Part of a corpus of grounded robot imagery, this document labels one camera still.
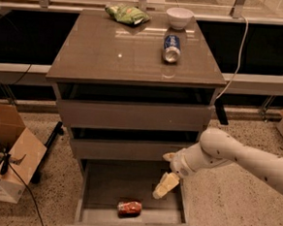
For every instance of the open cardboard box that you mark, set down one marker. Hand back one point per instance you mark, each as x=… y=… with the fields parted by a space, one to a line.
x=20 y=154

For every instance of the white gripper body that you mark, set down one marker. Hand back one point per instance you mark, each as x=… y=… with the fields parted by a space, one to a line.
x=179 y=164

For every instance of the black stand leg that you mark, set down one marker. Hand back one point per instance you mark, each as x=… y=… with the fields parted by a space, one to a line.
x=57 y=131

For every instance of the white bowl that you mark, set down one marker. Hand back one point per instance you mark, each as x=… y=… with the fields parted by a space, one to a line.
x=179 y=17

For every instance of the blue pepsi can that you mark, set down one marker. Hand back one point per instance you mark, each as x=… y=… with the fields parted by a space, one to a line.
x=171 y=50

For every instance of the grey drawer cabinet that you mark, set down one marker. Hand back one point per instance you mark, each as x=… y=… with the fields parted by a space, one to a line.
x=106 y=61

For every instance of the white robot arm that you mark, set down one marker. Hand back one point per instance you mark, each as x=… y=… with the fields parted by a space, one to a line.
x=217 y=148

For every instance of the open bottom grey drawer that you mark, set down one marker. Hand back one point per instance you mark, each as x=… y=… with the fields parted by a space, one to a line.
x=107 y=182

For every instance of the green chip bag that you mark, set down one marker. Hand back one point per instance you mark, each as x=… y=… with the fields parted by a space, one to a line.
x=126 y=14

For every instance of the top grey drawer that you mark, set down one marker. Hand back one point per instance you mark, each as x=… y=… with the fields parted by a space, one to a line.
x=130 y=116

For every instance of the middle grey drawer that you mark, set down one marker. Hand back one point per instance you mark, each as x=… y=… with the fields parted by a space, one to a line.
x=119 y=150

